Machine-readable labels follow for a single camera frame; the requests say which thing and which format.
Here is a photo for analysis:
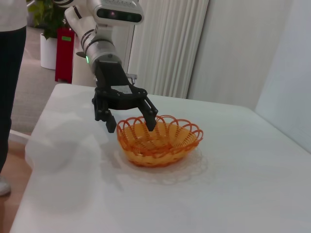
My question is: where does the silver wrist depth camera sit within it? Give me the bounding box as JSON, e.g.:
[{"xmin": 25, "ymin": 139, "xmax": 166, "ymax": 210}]
[{"xmin": 94, "ymin": 0, "xmax": 145, "ymax": 25}]

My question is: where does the green leafy potted plant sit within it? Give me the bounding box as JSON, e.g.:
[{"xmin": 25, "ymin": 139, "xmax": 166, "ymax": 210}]
[{"xmin": 27, "ymin": 0, "xmax": 68, "ymax": 40}]

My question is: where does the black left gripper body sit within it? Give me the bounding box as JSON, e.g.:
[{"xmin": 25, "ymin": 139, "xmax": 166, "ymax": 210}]
[{"xmin": 93, "ymin": 59, "xmax": 148, "ymax": 112}]

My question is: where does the white pleated curtain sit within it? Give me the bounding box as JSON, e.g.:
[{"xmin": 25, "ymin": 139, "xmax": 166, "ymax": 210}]
[{"xmin": 128, "ymin": 0, "xmax": 209, "ymax": 99}]

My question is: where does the orange plastic woven basket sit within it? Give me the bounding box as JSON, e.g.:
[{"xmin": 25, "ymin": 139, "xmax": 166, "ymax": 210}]
[{"xmin": 116, "ymin": 115, "xmax": 204, "ymax": 168}]

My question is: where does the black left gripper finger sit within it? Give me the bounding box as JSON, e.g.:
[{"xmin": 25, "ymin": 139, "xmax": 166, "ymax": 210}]
[
  {"xmin": 138, "ymin": 95, "xmax": 159, "ymax": 133},
  {"xmin": 91, "ymin": 96, "xmax": 117, "ymax": 134}
]

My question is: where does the white plant pot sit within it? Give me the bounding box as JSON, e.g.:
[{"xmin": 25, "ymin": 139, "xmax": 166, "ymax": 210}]
[{"xmin": 39, "ymin": 33, "xmax": 59, "ymax": 71}]

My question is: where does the person in dark trousers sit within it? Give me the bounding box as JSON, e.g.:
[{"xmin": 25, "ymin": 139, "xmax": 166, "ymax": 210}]
[{"xmin": 0, "ymin": 0, "xmax": 27, "ymax": 196}]

